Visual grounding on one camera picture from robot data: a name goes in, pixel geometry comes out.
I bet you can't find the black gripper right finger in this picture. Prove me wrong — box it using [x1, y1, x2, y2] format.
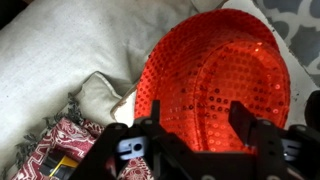
[227, 100, 284, 168]

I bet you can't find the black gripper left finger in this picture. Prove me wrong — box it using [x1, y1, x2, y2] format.
[133, 99, 201, 168]

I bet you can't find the red sequin hat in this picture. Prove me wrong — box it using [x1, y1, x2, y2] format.
[133, 7, 292, 153]

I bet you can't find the small beige pillow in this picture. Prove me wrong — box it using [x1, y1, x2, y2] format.
[73, 70, 124, 127]

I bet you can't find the red patterned cloth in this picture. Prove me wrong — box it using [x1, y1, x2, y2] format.
[12, 116, 155, 180]

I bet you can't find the grey white patterned pillow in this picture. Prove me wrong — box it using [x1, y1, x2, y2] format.
[252, 0, 320, 77]

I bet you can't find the beige fabric sofa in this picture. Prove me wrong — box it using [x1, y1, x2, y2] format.
[0, 0, 234, 180]

